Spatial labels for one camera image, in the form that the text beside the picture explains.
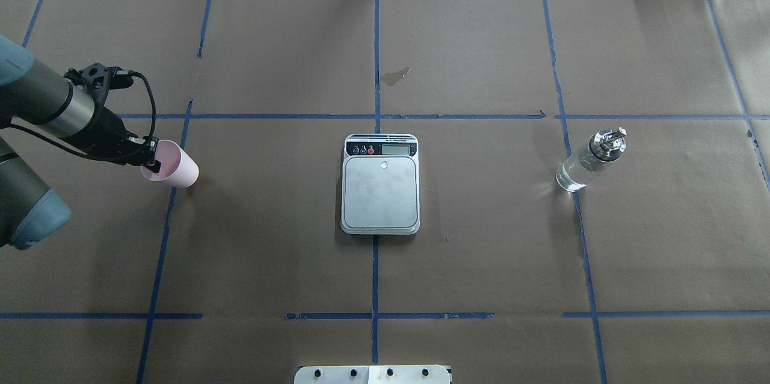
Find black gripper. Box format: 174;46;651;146
81;107;162;175

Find pink paper cup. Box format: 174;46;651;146
140;140;200;188

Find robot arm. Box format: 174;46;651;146
1;38;162;250

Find white digital kitchen scale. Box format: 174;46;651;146
339;134;421;236

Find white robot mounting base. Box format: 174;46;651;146
294;364;453;383

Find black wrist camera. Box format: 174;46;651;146
63;63;133;107

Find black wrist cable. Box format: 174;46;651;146
6;70;158;165

